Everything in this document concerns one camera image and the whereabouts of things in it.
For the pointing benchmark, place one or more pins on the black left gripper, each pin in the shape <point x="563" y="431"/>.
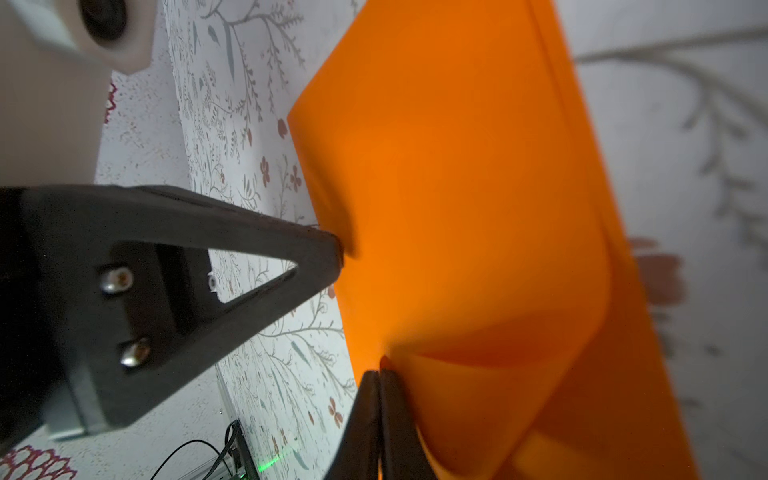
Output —
<point x="115" y="298"/>

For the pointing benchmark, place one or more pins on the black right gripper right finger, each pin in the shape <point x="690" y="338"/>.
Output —
<point x="403" y="456"/>

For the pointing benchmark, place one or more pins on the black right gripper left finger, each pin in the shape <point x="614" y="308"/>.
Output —
<point x="357" y="456"/>

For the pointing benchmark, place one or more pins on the orange square paper sheet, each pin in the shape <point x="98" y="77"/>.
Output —
<point x="447" y="145"/>

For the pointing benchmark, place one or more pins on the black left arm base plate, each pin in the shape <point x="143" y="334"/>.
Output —
<point x="235" y="461"/>

